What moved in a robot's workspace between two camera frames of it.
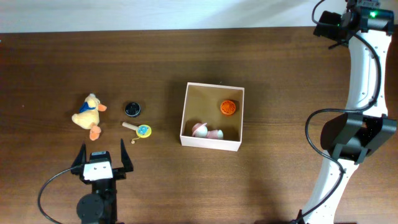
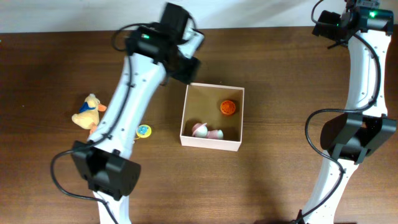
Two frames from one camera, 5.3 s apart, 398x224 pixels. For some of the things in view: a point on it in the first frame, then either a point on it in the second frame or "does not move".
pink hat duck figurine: (200, 129) does not move
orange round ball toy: (227, 107) does not move
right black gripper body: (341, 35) does not move
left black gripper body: (108, 186) -> (188, 72)
